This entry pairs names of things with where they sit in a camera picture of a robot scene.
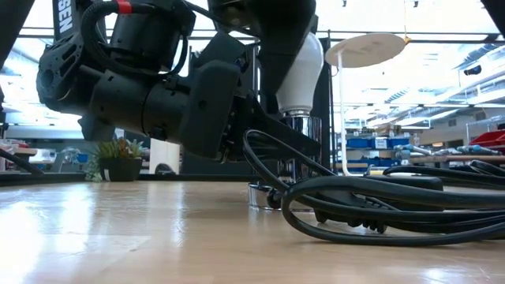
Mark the blue storage bin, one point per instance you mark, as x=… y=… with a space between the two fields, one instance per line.
x=375 y=162
x=359 y=143
x=399 y=142

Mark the wooden workbench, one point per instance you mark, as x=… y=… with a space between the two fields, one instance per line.
x=457 y=159

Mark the red storage bin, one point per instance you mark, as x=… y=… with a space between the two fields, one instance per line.
x=489 y=139

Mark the succulent plant in black pot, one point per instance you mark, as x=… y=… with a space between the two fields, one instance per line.
x=118 y=161

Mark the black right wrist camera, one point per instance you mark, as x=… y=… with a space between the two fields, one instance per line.
x=230 y=16

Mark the black table frame rail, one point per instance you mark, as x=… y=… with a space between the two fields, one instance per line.
x=59 y=177

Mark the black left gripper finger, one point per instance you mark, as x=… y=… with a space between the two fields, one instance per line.
x=272 y=126

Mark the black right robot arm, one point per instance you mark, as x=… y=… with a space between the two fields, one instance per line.
x=497 y=6

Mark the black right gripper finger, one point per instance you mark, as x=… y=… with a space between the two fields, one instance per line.
x=276 y=63

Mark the white cylinder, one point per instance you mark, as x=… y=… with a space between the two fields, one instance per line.
x=164 y=158

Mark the white LED lightbulb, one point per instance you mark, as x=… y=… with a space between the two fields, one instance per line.
x=301 y=79

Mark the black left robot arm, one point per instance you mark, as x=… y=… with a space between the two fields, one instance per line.
x=63 y=75

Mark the chrome lamp base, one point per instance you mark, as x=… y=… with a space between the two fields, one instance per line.
x=305 y=126

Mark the white round side table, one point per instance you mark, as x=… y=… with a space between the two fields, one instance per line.
x=367 y=49

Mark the small black ceiling camera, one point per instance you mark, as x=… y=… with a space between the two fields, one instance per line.
x=472 y=70

